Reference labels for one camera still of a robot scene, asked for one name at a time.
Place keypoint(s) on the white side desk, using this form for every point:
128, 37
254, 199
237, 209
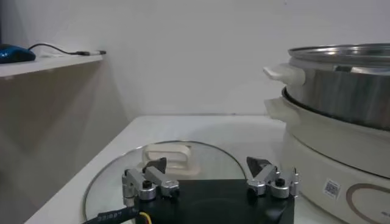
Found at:
45, 64

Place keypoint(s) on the perforated steel steamer basket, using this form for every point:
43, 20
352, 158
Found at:
341, 91

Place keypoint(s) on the cream electric pot base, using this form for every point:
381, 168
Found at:
320, 158

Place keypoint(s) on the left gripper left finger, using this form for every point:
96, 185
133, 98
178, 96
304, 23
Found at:
137, 182

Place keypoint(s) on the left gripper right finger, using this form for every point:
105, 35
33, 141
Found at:
268, 175

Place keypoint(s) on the blue computer mouse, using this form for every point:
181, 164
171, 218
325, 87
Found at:
13, 54

